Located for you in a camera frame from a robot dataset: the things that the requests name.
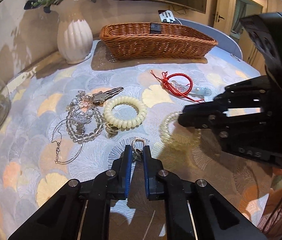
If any clear yellowish spiral hair tie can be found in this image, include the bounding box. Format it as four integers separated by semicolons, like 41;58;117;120
159;111;202;151

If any red cord bracelet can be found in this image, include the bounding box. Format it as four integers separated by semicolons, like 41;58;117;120
150;71;205;103

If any cream spiral hair tie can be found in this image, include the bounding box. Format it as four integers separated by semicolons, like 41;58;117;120
103;96;148;131

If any thin silver chain necklace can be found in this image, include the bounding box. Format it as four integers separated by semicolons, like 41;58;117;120
51;118;85;165

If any clear crystal bead bracelet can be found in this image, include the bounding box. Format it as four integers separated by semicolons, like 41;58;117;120
66;90;105;144

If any black smart watch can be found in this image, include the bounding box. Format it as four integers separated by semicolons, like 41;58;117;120
150;23;162;34

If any white phone stand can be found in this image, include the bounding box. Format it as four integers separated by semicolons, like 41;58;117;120
158;10;175;23

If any wooden door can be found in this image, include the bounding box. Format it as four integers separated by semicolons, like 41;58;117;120
214;0;268;67

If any brown wicker basket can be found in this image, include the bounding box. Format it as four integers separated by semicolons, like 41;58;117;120
99;22;218;60

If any white ribbed ceramic vase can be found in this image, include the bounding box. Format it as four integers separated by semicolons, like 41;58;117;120
50;0;93;64

